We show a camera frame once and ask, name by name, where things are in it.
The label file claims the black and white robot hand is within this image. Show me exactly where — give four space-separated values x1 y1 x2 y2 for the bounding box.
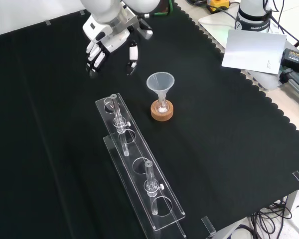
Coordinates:
82 14 140 77

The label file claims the clear plastic funnel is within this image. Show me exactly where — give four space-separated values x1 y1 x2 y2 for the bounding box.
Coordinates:
146 71 175 107

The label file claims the round-bottom glass flask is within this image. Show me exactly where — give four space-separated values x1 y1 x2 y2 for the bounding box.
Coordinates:
155 96 170 113

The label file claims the clear acrylic funnel stand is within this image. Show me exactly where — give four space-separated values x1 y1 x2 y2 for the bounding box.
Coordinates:
95 93 186 239

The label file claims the yellow stop button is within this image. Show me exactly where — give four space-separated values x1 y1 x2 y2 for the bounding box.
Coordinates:
206 0 231 13

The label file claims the pale board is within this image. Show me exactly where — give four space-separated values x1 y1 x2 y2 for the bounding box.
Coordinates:
221 29 288 75

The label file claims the black bench cloth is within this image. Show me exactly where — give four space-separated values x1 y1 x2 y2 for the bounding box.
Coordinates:
0 1 299 239

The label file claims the black power adapter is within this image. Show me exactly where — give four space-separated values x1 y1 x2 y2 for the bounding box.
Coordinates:
281 48 299 74

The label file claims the dark grey clamp tool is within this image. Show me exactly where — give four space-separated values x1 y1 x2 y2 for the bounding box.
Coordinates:
280 67 299 97

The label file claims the white bench leg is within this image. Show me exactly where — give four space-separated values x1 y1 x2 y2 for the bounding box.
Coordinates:
286 185 299 213

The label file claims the green cable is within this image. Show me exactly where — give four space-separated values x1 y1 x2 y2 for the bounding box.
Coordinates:
151 0 177 17

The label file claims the cork ring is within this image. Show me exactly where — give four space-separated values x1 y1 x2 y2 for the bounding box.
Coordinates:
150 99 174 122

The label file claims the black stop button cable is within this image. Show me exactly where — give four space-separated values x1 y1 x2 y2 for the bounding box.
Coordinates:
220 1 241 24

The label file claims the black floor cable bundle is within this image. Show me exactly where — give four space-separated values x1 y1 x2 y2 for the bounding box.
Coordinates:
248 198 299 239

